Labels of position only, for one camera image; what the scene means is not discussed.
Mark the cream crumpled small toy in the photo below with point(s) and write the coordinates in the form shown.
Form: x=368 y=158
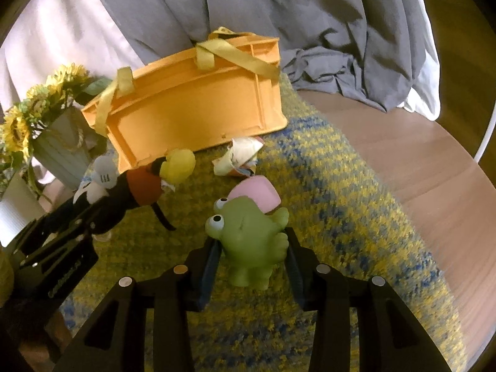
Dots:
x=240 y=159

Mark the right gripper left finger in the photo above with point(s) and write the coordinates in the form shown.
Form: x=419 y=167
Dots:
x=112 y=339

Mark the sunflower bouquet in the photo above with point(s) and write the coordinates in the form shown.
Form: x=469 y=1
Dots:
x=26 y=120

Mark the green ribbed vase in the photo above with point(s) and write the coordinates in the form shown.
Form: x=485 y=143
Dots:
x=68 y=146

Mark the white ribbed flower pot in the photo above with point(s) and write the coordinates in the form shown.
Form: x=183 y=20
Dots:
x=17 y=209

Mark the pink makeup sponge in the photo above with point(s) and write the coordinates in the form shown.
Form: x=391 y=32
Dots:
x=259 y=189

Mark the yellow blue plaid table runner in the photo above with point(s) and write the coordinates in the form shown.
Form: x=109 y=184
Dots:
x=337 y=208

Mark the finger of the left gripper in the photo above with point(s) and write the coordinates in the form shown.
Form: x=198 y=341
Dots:
x=40 y=242
x=97 y=212

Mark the orange plastic crate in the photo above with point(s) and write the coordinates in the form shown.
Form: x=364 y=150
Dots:
x=225 y=87

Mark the green frog toy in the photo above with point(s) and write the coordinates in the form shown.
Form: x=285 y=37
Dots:
x=253 y=241

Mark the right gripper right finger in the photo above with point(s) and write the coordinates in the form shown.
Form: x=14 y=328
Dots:
x=390 y=336

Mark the black mouse plush keychain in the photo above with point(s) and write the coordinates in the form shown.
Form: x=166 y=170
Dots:
x=141 y=186

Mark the grey curtain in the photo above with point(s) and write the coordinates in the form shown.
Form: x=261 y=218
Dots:
x=379 y=52

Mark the beige curtain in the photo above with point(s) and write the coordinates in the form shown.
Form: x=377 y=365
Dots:
x=50 y=33

